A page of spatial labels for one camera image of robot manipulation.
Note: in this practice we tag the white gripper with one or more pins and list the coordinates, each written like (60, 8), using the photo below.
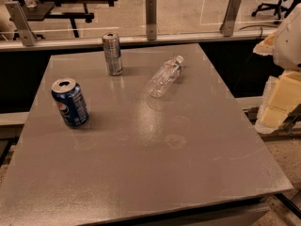
(289, 46)

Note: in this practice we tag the blue pepsi can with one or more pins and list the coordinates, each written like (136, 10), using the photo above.
(70, 101)

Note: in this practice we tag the silver slim energy drink can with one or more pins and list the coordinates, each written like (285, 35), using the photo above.
(112, 53)

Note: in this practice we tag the clear plastic water bottle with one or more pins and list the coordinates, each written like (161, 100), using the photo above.
(158, 85)

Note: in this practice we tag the dark background bench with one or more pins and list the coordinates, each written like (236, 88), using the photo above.
(73, 16)

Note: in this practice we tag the dark background table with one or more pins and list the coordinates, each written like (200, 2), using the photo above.
(38, 13)

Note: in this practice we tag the right metal glass bracket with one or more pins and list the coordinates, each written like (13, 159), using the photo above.
(227, 27)

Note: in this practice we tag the metal glass bracket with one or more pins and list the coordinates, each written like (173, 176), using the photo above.
(151, 19)
(20, 22)
(227, 27)

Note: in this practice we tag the middle metal glass bracket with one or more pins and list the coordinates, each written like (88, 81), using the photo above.
(151, 19)

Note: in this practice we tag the left metal glass bracket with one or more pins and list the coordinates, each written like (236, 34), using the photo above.
(20, 22)

